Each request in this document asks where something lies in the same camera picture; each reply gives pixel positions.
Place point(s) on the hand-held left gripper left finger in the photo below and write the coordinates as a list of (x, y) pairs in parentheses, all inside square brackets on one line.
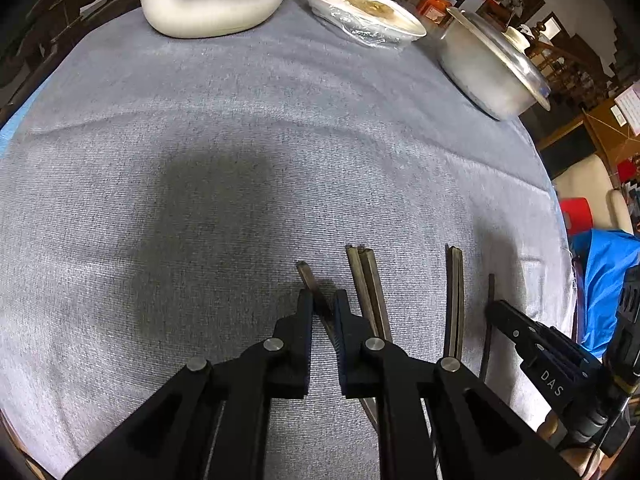
[(307, 312)]

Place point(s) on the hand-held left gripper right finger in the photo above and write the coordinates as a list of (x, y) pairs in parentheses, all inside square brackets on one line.
[(342, 322)]

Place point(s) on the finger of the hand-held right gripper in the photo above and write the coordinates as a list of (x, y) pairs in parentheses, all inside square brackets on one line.
[(520, 330)]

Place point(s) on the blue cloth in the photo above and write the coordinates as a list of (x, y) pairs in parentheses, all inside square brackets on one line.
[(605, 270)]

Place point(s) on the red plastic chair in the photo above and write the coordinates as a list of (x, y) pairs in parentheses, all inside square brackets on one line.
[(575, 212)]

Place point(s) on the cream chair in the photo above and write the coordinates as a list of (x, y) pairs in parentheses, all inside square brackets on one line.
[(585, 175)]

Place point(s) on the wooden pillar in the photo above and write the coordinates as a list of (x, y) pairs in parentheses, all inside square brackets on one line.
[(575, 135)]

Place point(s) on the grey tablecloth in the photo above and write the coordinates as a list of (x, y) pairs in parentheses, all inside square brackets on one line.
[(200, 120)]

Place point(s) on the metal pot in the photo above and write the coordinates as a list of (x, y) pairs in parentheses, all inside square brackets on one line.
[(475, 75)]

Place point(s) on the metal pot lid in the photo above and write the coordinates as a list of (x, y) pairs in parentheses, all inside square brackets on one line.
[(500, 47)]

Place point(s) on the oval plate with food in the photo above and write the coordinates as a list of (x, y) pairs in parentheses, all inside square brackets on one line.
[(360, 15)]

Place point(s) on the orange box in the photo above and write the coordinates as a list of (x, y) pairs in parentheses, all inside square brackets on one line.
[(434, 9)]

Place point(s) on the blue table cover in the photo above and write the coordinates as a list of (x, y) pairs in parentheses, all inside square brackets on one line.
[(10, 132)]

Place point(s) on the wall calendar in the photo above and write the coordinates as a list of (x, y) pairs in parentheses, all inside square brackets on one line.
[(629, 105)]

